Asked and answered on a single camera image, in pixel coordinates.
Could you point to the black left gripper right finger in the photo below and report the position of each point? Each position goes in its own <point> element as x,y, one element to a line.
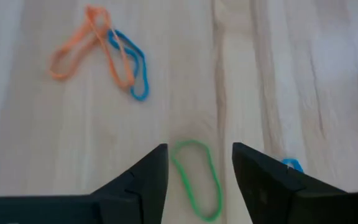
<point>269,193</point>

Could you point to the green rubber band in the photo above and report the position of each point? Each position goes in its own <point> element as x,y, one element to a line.
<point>210,218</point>

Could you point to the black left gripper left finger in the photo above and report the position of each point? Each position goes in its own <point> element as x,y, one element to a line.
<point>141,193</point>

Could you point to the orange rubber band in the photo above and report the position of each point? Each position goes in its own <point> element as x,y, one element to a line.
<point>123,84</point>

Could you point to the blue rubber band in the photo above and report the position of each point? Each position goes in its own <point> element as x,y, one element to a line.
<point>139,97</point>
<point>291,161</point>

